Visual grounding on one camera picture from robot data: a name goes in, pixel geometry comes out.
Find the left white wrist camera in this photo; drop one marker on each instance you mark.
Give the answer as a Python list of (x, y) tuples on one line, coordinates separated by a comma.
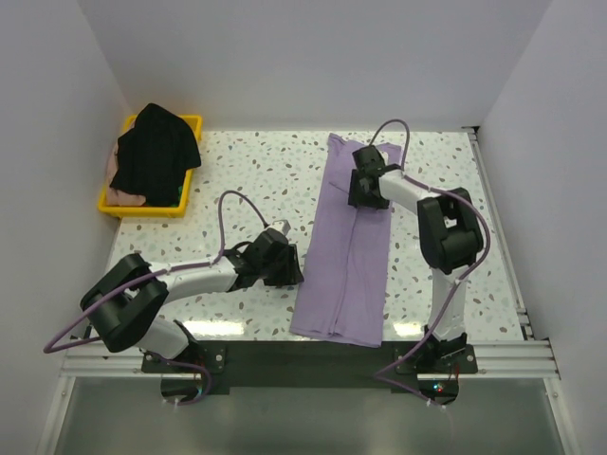
[(281, 226)]

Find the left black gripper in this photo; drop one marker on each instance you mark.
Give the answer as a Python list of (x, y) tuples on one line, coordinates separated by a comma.
[(290, 274)]

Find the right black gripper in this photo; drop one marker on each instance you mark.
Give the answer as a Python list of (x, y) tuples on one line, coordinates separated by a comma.
[(357, 196)]

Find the aluminium frame rail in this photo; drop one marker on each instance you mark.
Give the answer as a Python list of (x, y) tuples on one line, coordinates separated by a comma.
[(530, 359)]

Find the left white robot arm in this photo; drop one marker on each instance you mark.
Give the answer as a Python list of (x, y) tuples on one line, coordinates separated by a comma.
[(124, 305)]

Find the black t shirt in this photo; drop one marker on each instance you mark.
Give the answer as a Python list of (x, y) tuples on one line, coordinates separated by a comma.
[(154, 155)]

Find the purple t shirt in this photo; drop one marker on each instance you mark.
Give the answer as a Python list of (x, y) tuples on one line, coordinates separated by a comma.
[(345, 268)]

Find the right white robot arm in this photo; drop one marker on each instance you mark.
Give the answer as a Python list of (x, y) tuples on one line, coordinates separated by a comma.
[(454, 240)]

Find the pink t shirt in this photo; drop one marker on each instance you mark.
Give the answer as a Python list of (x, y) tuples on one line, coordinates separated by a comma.
[(118, 198)]

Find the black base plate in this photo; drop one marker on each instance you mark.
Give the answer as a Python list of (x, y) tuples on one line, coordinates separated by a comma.
[(313, 364)]

